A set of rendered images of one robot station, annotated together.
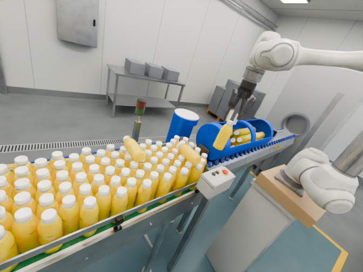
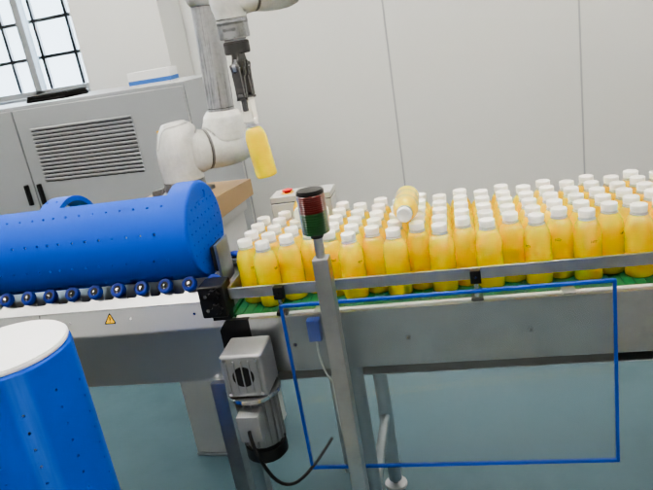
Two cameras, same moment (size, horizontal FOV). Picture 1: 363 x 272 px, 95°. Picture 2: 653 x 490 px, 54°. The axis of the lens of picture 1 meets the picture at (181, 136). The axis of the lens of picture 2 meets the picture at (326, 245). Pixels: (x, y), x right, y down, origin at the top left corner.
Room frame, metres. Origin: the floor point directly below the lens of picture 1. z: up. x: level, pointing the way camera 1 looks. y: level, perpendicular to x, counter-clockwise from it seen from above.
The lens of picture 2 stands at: (1.74, 1.55, 1.59)
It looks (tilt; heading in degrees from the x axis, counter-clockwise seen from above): 18 degrees down; 240
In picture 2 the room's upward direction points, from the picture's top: 10 degrees counter-clockwise
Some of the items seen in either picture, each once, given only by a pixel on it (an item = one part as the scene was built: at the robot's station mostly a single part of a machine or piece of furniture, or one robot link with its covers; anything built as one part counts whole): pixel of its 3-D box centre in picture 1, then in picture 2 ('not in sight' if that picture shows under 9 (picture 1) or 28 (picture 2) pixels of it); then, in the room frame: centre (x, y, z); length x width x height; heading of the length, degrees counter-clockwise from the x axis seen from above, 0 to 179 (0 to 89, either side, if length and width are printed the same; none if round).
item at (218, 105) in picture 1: (233, 103); not in sight; (5.21, -1.20, 0.59); 1.20 x 0.80 x 1.19; 42
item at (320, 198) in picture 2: (141, 104); (311, 202); (1.07, 0.33, 1.23); 0.06 x 0.06 x 0.04
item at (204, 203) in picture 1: (187, 236); not in sight; (0.76, -0.27, 0.50); 0.04 x 0.04 x 1.00; 48
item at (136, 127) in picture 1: (127, 176); (355, 457); (1.07, 0.33, 0.55); 0.04 x 0.04 x 1.10; 48
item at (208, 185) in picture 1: (216, 181); (304, 204); (0.76, -0.27, 1.05); 0.20 x 0.10 x 0.10; 138
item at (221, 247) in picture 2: (202, 153); (222, 260); (1.11, -0.19, 0.99); 0.10 x 0.02 x 0.12; 48
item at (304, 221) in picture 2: (140, 110); (314, 222); (1.07, 0.33, 1.18); 0.06 x 0.06 x 0.05
